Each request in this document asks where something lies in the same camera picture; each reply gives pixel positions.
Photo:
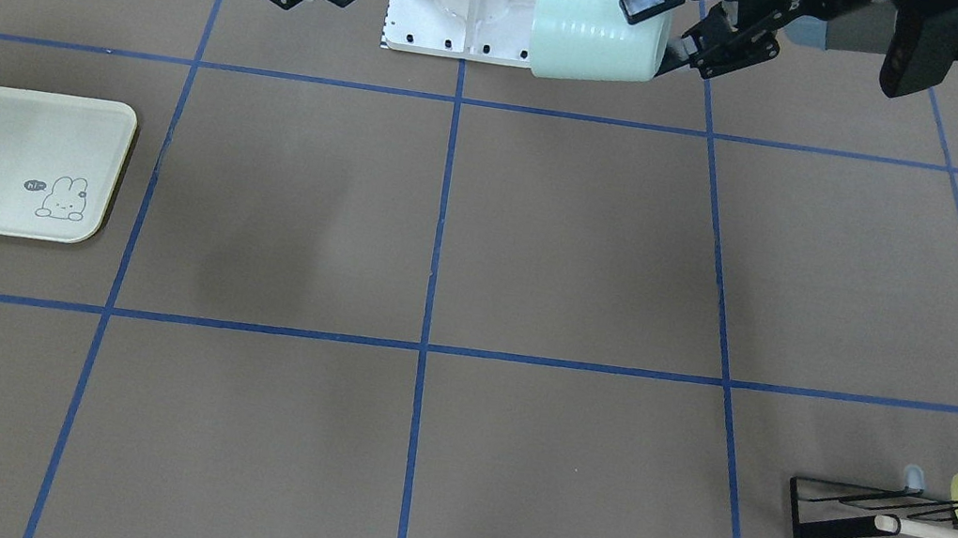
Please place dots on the light green cup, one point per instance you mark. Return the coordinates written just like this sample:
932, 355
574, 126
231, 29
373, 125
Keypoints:
590, 39

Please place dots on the cream rabbit tray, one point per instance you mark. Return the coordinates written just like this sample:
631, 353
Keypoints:
61, 157

